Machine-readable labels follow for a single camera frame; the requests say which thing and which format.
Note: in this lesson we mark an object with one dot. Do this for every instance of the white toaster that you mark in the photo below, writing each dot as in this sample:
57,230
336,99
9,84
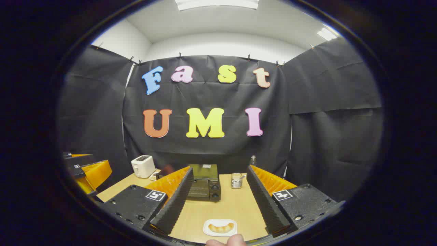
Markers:
142,165

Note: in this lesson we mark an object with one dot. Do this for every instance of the golden croissant bread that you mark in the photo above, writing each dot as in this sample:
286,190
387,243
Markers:
221,228

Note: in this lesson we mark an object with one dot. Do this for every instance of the metal mesh container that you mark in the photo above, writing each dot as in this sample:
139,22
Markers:
236,181

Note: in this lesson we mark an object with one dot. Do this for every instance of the black electric oven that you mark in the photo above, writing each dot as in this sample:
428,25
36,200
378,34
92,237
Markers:
205,186

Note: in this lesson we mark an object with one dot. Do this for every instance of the clear water bottle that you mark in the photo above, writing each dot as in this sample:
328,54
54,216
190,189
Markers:
253,161

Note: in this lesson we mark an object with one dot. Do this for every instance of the small white object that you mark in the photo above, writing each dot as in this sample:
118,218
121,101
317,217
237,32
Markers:
154,175

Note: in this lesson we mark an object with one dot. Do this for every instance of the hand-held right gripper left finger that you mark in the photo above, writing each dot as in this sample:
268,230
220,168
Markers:
177,201

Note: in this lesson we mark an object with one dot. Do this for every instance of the white plate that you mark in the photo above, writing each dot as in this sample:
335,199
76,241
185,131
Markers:
208,230

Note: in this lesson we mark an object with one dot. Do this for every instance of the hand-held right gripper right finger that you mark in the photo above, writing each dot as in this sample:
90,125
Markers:
263,198

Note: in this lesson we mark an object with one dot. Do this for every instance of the ceiling light panel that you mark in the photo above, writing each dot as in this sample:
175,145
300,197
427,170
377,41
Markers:
216,3
326,34

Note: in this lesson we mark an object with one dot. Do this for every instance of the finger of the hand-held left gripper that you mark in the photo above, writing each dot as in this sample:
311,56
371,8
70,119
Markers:
66,154
80,165

